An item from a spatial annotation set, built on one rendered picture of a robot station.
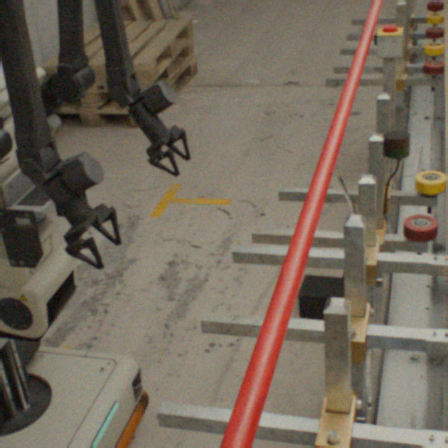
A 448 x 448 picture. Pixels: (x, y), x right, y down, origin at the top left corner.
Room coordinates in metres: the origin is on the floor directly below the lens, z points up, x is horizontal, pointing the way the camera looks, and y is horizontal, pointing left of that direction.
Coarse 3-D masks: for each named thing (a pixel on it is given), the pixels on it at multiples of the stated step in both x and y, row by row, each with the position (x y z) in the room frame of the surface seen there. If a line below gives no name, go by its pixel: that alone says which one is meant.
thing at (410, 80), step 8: (328, 80) 2.78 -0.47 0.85; (336, 80) 2.77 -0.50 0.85; (344, 80) 2.76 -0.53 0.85; (360, 80) 2.75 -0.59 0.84; (368, 80) 2.74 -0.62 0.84; (376, 80) 2.73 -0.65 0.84; (408, 80) 2.69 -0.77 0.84; (416, 80) 2.68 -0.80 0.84; (424, 80) 2.67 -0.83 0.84; (432, 80) 2.66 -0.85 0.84
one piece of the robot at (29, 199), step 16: (16, 176) 1.58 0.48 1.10; (16, 192) 1.56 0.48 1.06; (32, 192) 1.60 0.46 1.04; (16, 208) 1.52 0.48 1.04; (32, 208) 1.51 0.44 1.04; (48, 208) 1.52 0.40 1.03; (0, 224) 1.52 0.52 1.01; (16, 224) 1.50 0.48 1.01; (32, 224) 1.49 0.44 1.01; (16, 240) 1.51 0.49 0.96; (32, 240) 1.49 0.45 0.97; (16, 256) 1.51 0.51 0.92; (32, 256) 1.50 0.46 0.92
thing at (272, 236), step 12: (264, 228) 1.62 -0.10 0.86; (252, 240) 1.60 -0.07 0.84; (264, 240) 1.59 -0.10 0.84; (276, 240) 1.58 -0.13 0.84; (288, 240) 1.57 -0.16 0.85; (324, 240) 1.55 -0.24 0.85; (336, 240) 1.54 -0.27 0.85; (384, 240) 1.50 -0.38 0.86; (396, 240) 1.49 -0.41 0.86; (408, 240) 1.49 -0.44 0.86; (420, 252) 1.48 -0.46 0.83
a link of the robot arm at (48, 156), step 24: (0, 0) 1.34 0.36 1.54; (0, 24) 1.35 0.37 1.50; (24, 24) 1.37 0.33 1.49; (0, 48) 1.35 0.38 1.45; (24, 48) 1.35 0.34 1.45; (24, 72) 1.34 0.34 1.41; (24, 96) 1.35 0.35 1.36; (24, 120) 1.35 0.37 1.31; (24, 144) 1.34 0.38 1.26; (48, 144) 1.38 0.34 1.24; (48, 168) 1.36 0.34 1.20
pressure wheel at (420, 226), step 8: (416, 216) 1.52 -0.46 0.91; (424, 216) 1.51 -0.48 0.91; (408, 224) 1.48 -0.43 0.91; (416, 224) 1.49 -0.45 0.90; (424, 224) 1.48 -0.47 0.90; (432, 224) 1.47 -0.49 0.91; (408, 232) 1.47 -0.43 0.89; (416, 232) 1.46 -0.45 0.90; (424, 232) 1.45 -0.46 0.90; (432, 232) 1.45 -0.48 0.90; (416, 240) 1.46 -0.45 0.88; (424, 240) 1.45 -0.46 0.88
